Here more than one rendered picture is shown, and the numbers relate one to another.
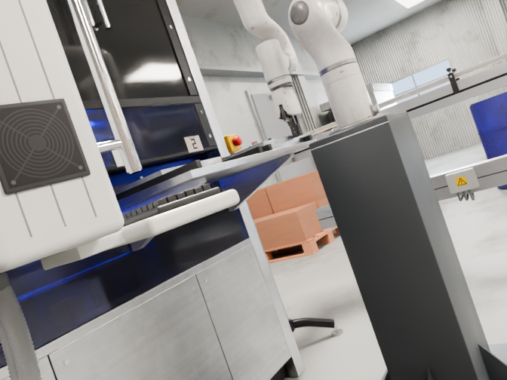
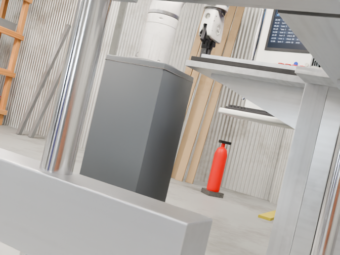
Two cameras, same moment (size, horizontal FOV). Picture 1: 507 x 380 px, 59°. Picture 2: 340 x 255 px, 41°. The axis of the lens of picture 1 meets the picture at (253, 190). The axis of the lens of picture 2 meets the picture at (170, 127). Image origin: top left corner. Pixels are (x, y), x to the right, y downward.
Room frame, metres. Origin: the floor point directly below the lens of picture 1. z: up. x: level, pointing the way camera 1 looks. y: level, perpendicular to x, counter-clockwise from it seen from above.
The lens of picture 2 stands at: (3.10, -0.43, 0.66)
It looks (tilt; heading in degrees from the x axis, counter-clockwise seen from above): 0 degrees down; 174
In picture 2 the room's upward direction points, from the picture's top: 13 degrees clockwise
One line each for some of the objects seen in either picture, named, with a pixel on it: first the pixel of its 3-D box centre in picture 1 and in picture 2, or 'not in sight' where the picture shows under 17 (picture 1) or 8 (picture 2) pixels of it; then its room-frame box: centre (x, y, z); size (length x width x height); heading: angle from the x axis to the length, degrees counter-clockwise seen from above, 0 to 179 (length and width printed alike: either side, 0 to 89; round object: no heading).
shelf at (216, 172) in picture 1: (210, 176); (283, 92); (1.47, 0.12, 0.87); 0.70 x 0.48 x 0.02; 145
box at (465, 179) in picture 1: (462, 180); not in sight; (2.04, -0.91, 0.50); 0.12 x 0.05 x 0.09; 55
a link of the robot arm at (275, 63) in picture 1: (273, 61); not in sight; (1.54, -0.21, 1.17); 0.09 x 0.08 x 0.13; 139
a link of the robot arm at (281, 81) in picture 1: (280, 84); (215, 7); (1.54, -0.21, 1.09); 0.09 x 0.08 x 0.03; 145
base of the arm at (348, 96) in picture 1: (348, 98); (157, 41); (1.39, -0.37, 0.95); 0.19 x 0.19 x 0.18
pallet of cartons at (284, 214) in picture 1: (274, 220); not in sight; (4.84, -0.10, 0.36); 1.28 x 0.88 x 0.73; 57
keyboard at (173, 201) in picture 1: (136, 216); (266, 114); (0.93, 0.25, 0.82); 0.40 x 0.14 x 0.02; 44
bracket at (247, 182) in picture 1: (259, 183); (255, 101); (1.67, -0.03, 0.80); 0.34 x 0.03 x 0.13; 55
